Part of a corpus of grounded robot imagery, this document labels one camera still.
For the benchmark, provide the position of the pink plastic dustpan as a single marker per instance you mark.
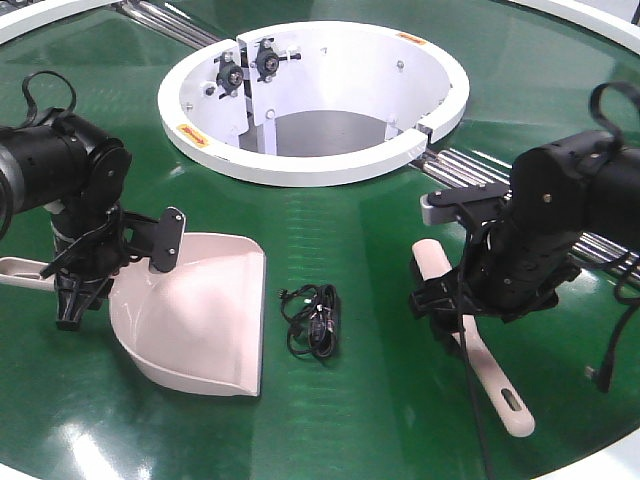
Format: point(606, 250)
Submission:
point(198, 328)

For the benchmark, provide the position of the left black bearing mount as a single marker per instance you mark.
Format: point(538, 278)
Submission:
point(230, 76)

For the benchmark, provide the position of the steel rollers right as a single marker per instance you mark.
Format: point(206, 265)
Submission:
point(461, 168)

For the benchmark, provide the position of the white rim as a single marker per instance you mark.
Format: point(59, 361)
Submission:
point(29, 16)
point(617, 21)

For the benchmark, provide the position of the white outer rim right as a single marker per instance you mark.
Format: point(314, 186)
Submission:
point(617, 21)

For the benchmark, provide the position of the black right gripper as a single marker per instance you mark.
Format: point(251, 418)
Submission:
point(507, 270)

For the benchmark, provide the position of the grey camera on right gripper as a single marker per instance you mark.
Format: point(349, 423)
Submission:
point(471, 206)

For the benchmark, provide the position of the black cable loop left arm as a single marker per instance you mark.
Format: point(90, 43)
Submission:
point(46, 89)

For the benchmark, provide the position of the orange arrow sticker front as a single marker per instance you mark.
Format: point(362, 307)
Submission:
point(194, 135)

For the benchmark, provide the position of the orange sticker rear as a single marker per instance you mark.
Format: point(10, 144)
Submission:
point(412, 38)

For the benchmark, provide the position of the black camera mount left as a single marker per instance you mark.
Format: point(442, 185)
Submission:
point(159, 240)

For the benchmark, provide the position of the steel rollers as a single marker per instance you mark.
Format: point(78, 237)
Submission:
point(168, 23)
point(461, 168)

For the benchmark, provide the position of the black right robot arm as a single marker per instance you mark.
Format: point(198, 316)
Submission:
point(588, 182)

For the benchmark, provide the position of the steel rollers top left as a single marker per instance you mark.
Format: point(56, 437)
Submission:
point(168, 23)

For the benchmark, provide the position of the right black bearing mount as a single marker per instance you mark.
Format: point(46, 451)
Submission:
point(267, 61)

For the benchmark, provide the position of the pink hand broom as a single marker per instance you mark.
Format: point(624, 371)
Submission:
point(433, 262)

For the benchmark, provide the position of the black bearing mount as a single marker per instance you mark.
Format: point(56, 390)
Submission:
point(230, 76)
point(267, 61)

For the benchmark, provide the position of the white outer rim left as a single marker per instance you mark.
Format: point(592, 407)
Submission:
point(29, 16)

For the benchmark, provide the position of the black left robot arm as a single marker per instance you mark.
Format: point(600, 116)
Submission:
point(77, 171)

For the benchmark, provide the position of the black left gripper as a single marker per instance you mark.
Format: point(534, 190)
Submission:
point(88, 250)

